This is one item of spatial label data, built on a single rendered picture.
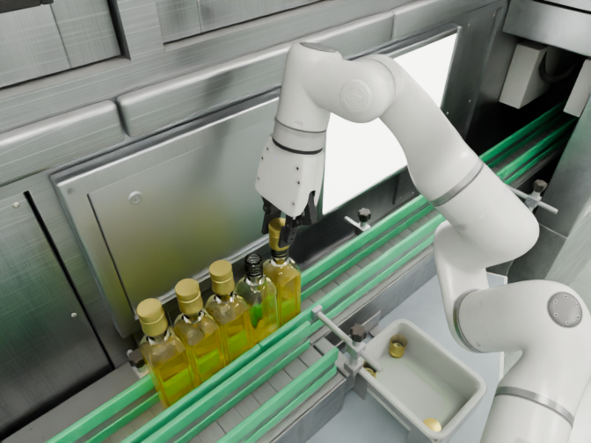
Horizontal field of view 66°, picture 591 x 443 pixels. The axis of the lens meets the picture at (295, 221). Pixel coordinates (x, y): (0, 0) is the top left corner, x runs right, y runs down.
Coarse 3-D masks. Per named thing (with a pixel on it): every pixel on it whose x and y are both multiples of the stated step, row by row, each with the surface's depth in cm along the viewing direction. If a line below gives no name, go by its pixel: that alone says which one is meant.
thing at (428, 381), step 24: (384, 336) 98; (408, 336) 101; (360, 360) 95; (384, 360) 101; (408, 360) 101; (432, 360) 98; (456, 360) 93; (384, 384) 97; (408, 384) 97; (432, 384) 97; (456, 384) 95; (480, 384) 89; (408, 408) 93; (432, 408) 93; (456, 408) 93; (432, 432) 82
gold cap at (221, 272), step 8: (216, 264) 69; (224, 264) 69; (216, 272) 68; (224, 272) 68; (232, 272) 70; (216, 280) 68; (224, 280) 68; (232, 280) 70; (216, 288) 70; (224, 288) 69; (232, 288) 71
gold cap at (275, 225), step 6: (270, 222) 74; (276, 222) 74; (282, 222) 74; (270, 228) 73; (276, 228) 73; (270, 234) 74; (276, 234) 73; (270, 240) 75; (276, 240) 74; (270, 246) 76; (276, 246) 75; (288, 246) 76
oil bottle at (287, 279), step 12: (264, 264) 80; (288, 264) 79; (276, 276) 78; (288, 276) 79; (300, 276) 81; (288, 288) 80; (300, 288) 83; (288, 300) 82; (300, 300) 86; (288, 312) 85; (300, 312) 88
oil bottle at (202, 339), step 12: (204, 312) 71; (180, 324) 70; (192, 324) 69; (204, 324) 70; (216, 324) 72; (180, 336) 71; (192, 336) 69; (204, 336) 70; (216, 336) 72; (192, 348) 70; (204, 348) 72; (216, 348) 74; (192, 360) 73; (204, 360) 74; (216, 360) 76; (204, 372) 75; (216, 372) 78
